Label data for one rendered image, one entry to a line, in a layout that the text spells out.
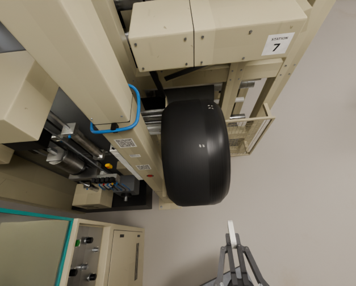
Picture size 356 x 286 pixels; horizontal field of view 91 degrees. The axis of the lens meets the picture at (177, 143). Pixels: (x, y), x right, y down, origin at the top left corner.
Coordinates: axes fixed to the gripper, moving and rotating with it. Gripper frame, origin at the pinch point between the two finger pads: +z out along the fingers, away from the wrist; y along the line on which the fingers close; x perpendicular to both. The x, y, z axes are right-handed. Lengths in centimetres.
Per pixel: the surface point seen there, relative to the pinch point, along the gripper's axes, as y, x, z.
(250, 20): 14, 50, 45
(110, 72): -28, 46, 19
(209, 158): -4.1, 5.5, 29.0
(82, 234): -75, -28, 16
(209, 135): -3.3, 13.0, 35.3
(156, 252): -70, -136, 56
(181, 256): -44, -141, 54
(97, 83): -30, 45, 15
